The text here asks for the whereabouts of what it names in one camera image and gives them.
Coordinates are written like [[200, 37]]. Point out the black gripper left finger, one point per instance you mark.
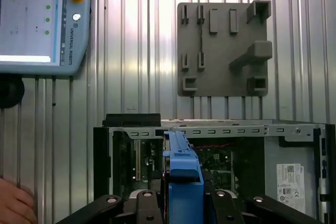
[[147, 208]]

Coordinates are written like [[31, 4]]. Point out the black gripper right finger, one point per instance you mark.
[[223, 208]]

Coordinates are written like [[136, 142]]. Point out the hard disk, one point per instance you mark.
[[183, 161]]

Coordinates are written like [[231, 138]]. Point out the person's right hand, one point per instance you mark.
[[14, 205]]

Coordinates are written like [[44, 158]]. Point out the green motherboard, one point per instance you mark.
[[218, 161]]

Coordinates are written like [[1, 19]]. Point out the grey power supply unit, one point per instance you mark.
[[273, 161]]

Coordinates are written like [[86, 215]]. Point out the black plastic card latch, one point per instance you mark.
[[131, 120]]

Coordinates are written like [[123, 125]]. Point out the black PC case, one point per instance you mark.
[[288, 130]]

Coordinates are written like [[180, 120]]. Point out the grey parts rack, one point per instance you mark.
[[223, 58]]

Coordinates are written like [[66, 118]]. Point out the pale blue teach pendant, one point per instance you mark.
[[73, 45]]

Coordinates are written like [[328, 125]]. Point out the black round object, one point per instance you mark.
[[10, 90]]

